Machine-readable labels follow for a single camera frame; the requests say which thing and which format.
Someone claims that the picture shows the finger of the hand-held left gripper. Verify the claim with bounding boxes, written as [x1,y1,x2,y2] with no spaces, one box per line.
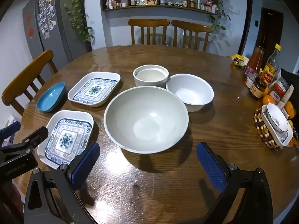
[13,126,49,154]
[0,121,22,143]

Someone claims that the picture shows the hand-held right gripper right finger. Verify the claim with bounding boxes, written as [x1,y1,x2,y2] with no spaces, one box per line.
[196,142,274,224]

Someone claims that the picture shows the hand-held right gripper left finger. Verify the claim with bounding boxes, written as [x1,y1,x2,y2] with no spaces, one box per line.
[23,141,101,224]

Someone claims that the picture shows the blue oval dish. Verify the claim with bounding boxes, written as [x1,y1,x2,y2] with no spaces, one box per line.
[36,82,66,112]

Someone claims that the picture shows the large grey-white bowl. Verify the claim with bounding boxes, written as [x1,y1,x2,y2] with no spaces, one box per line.
[103,86,189,154]

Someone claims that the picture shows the medium white bowl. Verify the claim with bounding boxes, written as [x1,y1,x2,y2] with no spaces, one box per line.
[165,73,214,112]

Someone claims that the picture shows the white ceramic pot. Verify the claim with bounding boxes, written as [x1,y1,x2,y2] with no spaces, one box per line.
[133,65,169,89]

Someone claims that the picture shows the wooden beaded trivet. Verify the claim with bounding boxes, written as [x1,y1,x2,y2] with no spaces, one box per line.
[254,107,292,152]

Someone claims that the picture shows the wooden dining chair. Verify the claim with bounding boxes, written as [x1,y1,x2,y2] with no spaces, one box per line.
[128,19,170,46]
[2,49,59,116]
[171,19,212,52]

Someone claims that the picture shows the orange fruit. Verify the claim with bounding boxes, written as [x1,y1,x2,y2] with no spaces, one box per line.
[284,100,298,119]
[262,94,277,105]

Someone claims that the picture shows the brown paste jar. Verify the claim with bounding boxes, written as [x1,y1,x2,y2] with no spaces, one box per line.
[249,76,269,99]

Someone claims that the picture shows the small white-label jar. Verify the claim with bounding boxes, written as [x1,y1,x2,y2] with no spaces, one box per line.
[245,71,256,88]

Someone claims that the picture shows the red-label sauce jar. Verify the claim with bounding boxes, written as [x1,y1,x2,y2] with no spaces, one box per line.
[269,76,290,104]

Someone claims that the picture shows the cream squeeze tube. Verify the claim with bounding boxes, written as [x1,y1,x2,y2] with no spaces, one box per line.
[279,84,296,109]

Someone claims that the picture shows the yellow snack packet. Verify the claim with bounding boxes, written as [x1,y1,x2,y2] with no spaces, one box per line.
[232,54,250,70]

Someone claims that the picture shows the grey refrigerator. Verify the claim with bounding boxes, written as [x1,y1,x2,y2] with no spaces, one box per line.
[22,0,94,63]

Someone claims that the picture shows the red sauce bottle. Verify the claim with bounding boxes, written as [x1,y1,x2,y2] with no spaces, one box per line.
[244,45,265,88]

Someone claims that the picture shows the cluster of fridge photo magnets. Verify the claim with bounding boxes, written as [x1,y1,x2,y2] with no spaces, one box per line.
[37,0,57,39]

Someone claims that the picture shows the yellow-capped brown bottle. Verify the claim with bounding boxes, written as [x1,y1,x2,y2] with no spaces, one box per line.
[260,43,282,87]

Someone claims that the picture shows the black box-shaped object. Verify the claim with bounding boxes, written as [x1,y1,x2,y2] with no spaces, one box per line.
[279,68,299,131]

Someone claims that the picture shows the green hanging vine plant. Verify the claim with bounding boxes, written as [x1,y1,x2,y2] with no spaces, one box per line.
[58,0,94,42]
[209,0,232,32]

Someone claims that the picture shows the dark wooden door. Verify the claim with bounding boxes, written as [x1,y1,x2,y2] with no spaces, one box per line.
[257,7,278,52]

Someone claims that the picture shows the row of shelf jars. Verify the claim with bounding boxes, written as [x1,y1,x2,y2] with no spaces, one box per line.
[106,0,219,13]

